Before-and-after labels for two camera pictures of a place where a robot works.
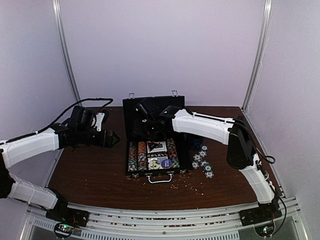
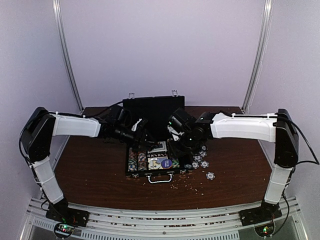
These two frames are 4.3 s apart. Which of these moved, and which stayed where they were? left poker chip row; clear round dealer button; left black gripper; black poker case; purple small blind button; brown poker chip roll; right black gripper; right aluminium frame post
Moved: left black gripper; right black gripper; brown poker chip roll
Stayed: purple small blind button; right aluminium frame post; left poker chip row; clear round dealer button; black poker case
